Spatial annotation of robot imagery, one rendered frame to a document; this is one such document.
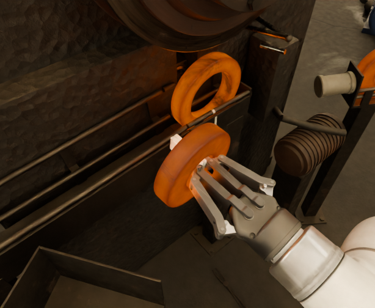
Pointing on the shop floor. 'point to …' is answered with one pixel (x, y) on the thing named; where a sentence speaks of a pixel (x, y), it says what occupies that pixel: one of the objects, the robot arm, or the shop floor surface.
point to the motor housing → (302, 159)
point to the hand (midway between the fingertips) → (187, 154)
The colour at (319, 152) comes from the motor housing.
